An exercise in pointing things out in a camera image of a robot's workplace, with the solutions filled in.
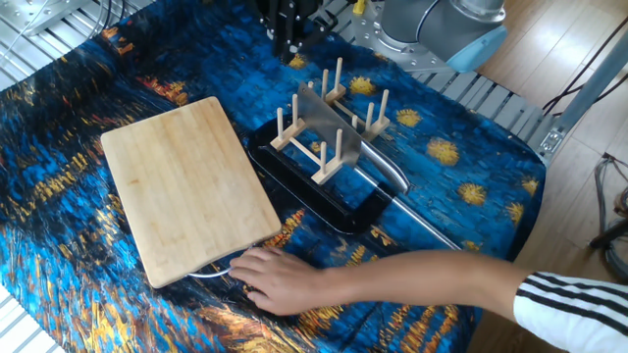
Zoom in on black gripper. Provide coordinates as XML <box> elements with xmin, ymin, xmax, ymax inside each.
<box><xmin>257</xmin><ymin>0</ymin><xmax>340</xmax><ymax>65</ymax></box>

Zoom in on steel cleaver knife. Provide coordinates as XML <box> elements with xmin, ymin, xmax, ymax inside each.
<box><xmin>296</xmin><ymin>81</ymin><xmax>411</xmax><ymax>195</ymax></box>

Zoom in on black C-clamp steel screw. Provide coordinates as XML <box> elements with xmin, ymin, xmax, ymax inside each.
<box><xmin>247</xmin><ymin>117</ymin><xmax>462</xmax><ymax>252</ymax></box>

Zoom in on bare person forearm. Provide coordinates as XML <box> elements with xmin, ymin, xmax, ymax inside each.
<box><xmin>333</xmin><ymin>249</ymin><xmax>534</xmax><ymax>323</ymax></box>

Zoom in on wooden peg rack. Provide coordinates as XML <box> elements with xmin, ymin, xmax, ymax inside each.
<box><xmin>269</xmin><ymin>57</ymin><xmax>392</xmax><ymax>186</ymax></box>

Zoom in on person hand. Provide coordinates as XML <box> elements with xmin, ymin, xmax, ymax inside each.
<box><xmin>229</xmin><ymin>246</ymin><xmax>344</xmax><ymax>317</ymax></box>

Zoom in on wooden cutting board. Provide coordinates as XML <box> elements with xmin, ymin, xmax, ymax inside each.
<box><xmin>100</xmin><ymin>96</ymin><xmax>284</xmax><ymax>289</ymax></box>

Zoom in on aluminium bolted plate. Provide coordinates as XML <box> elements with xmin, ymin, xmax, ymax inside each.
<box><xmin>0</xmin><ymin>0</ymin><xmax>92</xmax><ymax>38</ymax></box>

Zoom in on blue orange painting tablecloth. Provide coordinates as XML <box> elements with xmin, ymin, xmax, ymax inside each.
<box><xmin>0</xmin><ymin>0</ymin><xmax>549</xmax><ymax>353</ymax></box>

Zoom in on dark chair leg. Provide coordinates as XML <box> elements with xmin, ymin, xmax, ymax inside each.
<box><xmin>590</xmin><ymin>218</ymin><xmax>628</xmax><ymax>250</ymax></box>

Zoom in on white sleeve black stripes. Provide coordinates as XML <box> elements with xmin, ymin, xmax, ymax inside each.
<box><xmin>513</xmin><ymin>272</ymin><xmax>628</xmax><ymax>353</ymax></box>

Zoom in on grey wire hanging loop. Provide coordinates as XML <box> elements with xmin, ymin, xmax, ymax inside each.
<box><xmin>187</xmin><ymin>243</ymin><xmax>255</xmax><ymax>279</ymax></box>

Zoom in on black floor cables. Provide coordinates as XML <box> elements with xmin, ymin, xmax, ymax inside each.
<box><xmin>542</xmin><ymin>14</ymin><xmax>628</xmax><ymax>117</ymax></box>

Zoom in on aluminium frame beam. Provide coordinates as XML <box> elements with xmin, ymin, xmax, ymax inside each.
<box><xmin>539</xmin><ymin>28</ymin><xmax>628</xmax><ymax>166</ymax></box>

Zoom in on grey cable bundle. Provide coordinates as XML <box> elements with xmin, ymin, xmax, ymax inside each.
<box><xmin>593</xmin><ymin>151</ymin><xmax>628</xmax><ymax>278</ymax></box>

